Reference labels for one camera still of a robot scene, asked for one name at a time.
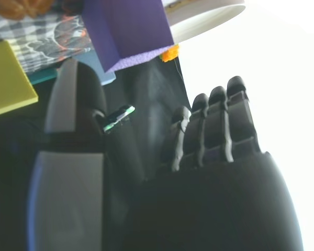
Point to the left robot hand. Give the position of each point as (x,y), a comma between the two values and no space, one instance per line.
(212,198)

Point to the purple foam cube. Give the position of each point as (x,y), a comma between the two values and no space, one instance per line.
(125,26)

